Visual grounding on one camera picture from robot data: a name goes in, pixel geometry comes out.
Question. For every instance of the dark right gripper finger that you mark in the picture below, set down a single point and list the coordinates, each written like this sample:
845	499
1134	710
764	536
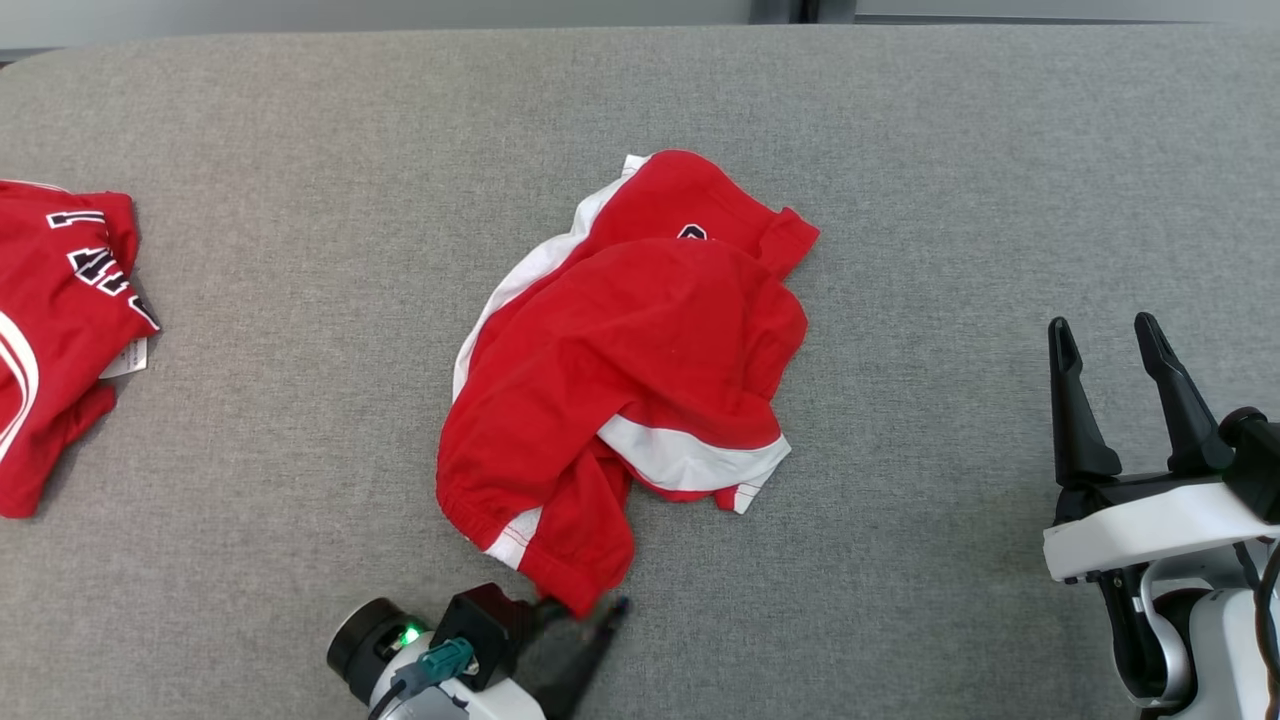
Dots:
1080	440
1190	430

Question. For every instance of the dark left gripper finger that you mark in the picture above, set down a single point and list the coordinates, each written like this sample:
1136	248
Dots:
585	660
545	612

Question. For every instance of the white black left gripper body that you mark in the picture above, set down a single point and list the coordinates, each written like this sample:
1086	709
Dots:
365	640

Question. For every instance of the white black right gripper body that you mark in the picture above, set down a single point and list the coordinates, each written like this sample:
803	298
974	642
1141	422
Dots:
1140	530

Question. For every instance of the red shorts white trim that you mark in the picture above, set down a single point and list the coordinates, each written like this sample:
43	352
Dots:
640	350

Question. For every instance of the red basketball jersey with lettering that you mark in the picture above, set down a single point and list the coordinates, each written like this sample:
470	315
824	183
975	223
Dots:
50	330

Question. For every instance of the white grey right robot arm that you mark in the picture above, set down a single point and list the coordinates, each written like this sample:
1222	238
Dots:
1225	640

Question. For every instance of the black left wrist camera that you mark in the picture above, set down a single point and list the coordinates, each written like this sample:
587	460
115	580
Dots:
490	620

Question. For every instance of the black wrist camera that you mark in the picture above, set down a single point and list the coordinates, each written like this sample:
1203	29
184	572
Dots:
490	620
1260	460

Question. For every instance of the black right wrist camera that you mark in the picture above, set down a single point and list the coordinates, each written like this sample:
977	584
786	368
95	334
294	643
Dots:
1260	460

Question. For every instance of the teal left camera connector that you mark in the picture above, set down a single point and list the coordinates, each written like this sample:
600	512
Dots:
445	660

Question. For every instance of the grey window frame post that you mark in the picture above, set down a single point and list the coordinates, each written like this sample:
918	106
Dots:
800	10

